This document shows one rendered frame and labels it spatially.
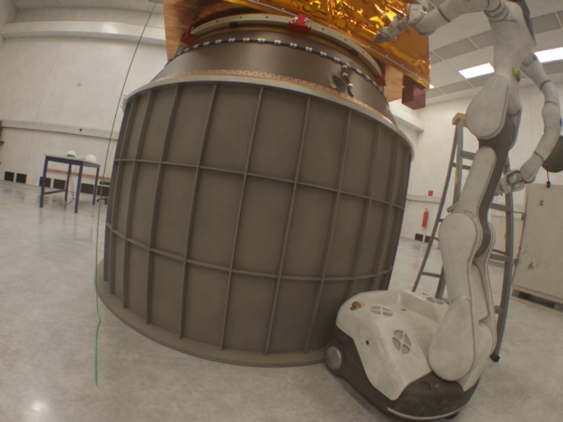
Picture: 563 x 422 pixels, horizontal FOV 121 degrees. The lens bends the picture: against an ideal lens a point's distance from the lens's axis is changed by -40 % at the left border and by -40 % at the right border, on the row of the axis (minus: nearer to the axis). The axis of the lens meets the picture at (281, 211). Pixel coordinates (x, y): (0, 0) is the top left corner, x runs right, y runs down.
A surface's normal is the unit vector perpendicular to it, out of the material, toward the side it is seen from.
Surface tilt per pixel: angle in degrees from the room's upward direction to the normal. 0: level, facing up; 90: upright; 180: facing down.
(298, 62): 62
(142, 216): 90
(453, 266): 90
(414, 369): 38
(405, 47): 91
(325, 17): 122
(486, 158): 90
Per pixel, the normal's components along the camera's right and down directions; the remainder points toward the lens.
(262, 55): 0.07, -0.42
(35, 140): 0.37, 0.11
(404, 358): 0.40, -0.71
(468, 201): -0.89, -0.13
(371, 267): 0.65, 0.14
